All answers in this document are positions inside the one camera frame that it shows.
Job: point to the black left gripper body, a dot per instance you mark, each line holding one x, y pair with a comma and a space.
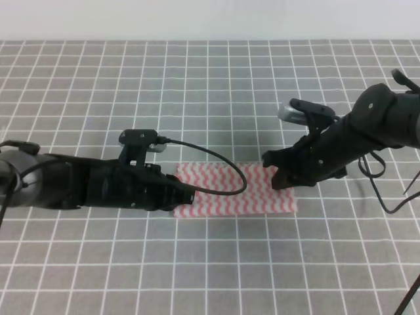
115, 185

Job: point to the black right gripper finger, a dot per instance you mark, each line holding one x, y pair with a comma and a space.
277, 158
282, 179

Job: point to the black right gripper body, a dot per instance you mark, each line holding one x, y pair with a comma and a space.
315, 159

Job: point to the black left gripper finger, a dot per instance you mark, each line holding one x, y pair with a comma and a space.
178, 193

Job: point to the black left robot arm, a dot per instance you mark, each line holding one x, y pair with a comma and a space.
61, 182

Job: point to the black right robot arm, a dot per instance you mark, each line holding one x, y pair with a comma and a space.
379, 119

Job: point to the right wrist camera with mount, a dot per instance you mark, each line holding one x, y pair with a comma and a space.
316, 117

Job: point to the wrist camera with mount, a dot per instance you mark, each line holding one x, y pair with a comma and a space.
136, 143
316, 117

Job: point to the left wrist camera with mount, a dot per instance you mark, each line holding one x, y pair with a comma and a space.
136, 143

